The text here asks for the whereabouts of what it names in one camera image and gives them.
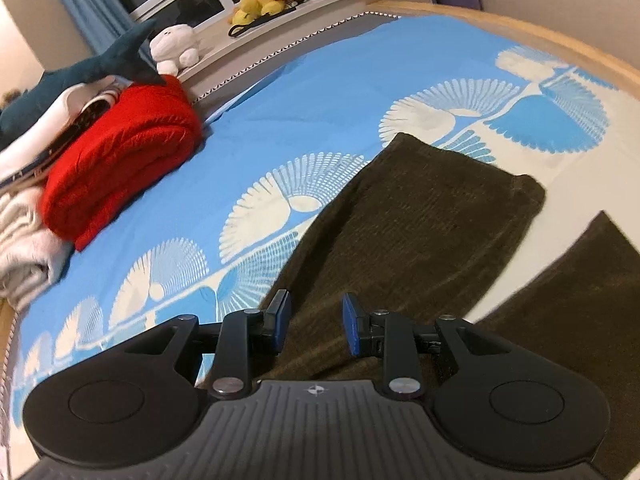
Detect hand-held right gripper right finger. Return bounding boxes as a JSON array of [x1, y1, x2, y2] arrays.
[[341, 294, 512, 402]]

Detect white window ledge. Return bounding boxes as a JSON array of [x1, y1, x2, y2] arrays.
[[176, 0, 402, 85]]

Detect folded white blanket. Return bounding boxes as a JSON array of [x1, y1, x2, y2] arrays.
[[0, 180, 76, 312]]

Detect white folded clothes with stripes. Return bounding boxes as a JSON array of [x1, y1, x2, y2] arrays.
[[0, 77, 132, 188]]

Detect blue curtain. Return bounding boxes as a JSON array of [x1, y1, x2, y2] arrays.
[[39, 0, 157, 70]]

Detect dark brown corduroy pants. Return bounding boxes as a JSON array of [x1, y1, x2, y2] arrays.
[[197, 132, 640, 480]]

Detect blue white printed bedsheet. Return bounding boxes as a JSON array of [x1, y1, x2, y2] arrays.
[[0, 14, 640, 426]]

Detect folded red blanket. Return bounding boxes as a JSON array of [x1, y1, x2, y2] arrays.
[[41, 75, 205, 253]]

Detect dark teal shark plush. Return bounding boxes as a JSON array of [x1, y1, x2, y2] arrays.
[[0, 20, 167, 150]]

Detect white plush toy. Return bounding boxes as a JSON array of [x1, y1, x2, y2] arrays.
[[149, 25, 204, 77]]

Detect wooden bed frame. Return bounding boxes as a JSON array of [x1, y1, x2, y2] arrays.
[[0, 0, 640, 351]]

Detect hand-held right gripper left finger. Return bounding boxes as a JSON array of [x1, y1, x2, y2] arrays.
[[120, 290, 293, 402]]

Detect orange yellow plush toy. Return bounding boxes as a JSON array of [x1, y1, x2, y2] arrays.
[[228, 0, 275, 27]]

